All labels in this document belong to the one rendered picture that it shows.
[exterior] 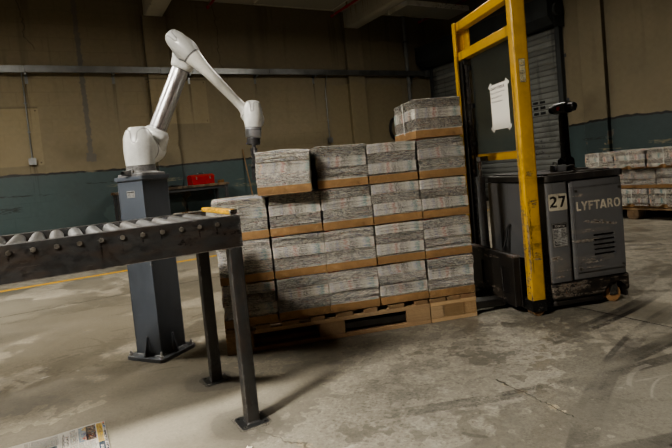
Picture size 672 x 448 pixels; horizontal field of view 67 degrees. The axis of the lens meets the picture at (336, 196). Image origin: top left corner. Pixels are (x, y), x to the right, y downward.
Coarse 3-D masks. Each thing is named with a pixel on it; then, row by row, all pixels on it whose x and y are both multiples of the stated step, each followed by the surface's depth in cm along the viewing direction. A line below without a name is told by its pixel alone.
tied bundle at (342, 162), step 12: (312, 156) 289; (324, 156) 277; (336, 156) 278; (348, 156) 279; (360, 156) 280; (312, 168) 294; (324, 168) 277; (336, 168) 278; (348, 168) 279; (360, 168) 280; (312, 180) 294; (324, 180) 277
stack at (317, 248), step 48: (336, 192) 278; (384, 192) 284; (288, 240) 273; (336, 240) 278; (384, 240) 285; (288, 288) 274; (336, 288) 279; (384, 288) 285; (288, 336) 288; (336, 336) 280
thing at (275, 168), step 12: (264, 156) 263; (276, 156) 263; (288, 156) 263; (300, 156) 264; (264, 168) 264; (276, 168) 264; (288, 168) 264; (300, 168) 265; (264, 180) 264; (276, 180) 265; (288, 180) 265; (300, 180) 266; (300, 192) 267
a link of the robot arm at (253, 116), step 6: (246, 102) 282; (252, 102) 281; (258, 102) 283; (246, 108) 281; (252, 108) 281; (258, 108) 282; (246, 114) 281; (252, 114) 280; (258, 114) 282; (246, 120) 281; (252, 120) 280; (258, 120) 282; (246, 126) 283; (252, 126) 281; (258, 126) 283
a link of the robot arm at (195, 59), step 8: (192, 56) 277; (200, 56) 279; (192, 64) 279; (200, 64) 278; (208, 64) 281; (200, 72) 281; (208, 72) 280; (216, 80) 283; (224, 88) 287; (232, 96) 292; (240, 104) 296; (240, 112) 298
